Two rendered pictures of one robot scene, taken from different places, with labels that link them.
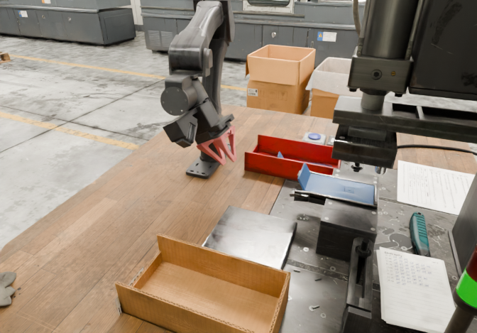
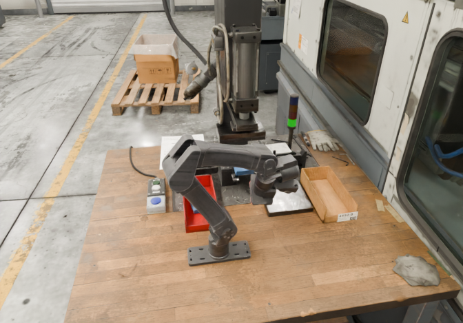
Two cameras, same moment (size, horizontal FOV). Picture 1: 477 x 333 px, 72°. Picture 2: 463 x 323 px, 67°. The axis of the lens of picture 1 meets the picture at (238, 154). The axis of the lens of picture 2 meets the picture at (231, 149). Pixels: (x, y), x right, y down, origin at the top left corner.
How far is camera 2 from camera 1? 1.49 m
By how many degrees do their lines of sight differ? 97
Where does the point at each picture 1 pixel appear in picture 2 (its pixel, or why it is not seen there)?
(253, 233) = (280, 196)
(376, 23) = (255, 82)
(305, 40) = not seen: outside the picture
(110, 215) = (324, 267)
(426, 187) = not seen: hidden behind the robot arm
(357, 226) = not seen: hidden behind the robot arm
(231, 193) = (251, 223)
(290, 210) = (246, 195)
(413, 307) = (283, 149)
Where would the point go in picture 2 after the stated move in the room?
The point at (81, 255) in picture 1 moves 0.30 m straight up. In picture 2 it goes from (355, 255) to (375, 179)
